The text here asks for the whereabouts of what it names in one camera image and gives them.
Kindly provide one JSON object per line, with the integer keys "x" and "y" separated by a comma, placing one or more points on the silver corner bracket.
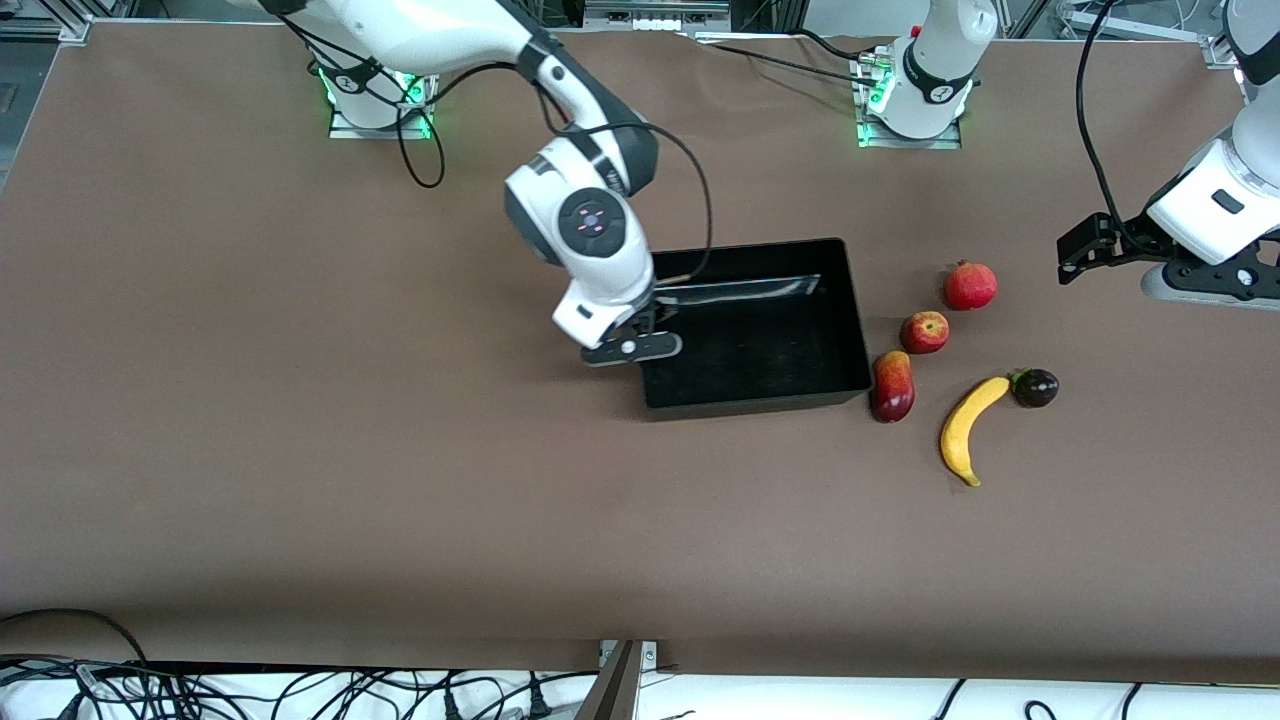
{"x": 1222, "y": 52}

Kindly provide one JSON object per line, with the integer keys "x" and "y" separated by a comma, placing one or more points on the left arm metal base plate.
{"x": 870, "y": 141}

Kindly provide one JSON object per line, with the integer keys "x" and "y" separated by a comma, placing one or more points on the black plastic box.
{"x": 760, "y": 350}

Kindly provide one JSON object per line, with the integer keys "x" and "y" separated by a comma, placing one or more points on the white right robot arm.
{"x": 420, "y": 30}

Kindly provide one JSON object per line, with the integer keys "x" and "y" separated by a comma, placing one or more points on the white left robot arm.
{"x": 935, "y": 60}

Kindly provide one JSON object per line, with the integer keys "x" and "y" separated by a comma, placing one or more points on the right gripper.
{"x": 643, "y": 321}

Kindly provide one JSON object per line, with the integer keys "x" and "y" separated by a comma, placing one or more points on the red yellow apple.
{"x": 925, "y": 333}

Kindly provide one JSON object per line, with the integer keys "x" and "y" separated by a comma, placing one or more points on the yellow banana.
{"x": 960, "y": 430}

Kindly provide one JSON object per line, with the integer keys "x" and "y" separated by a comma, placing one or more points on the grey metal beam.
{"x": 612, "y": 690}

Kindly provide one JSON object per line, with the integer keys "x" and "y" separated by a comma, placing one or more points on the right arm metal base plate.
{"x": 345, "y": 131}

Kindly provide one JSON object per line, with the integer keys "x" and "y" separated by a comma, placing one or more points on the red yellow mango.
{"x": 892, "y": 388}

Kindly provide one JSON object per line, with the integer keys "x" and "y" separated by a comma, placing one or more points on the red pomegranate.
{"x": 971, "y": 286}

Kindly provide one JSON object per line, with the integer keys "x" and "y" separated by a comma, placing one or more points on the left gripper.
{"x": 1131, "y": 240}

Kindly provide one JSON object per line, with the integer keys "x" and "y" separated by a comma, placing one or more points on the dark purple eggplant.
{"x": 1037, "y": 388}

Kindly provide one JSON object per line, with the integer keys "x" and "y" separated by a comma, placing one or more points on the silver table bracket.
{"x": 650, "y": 655}

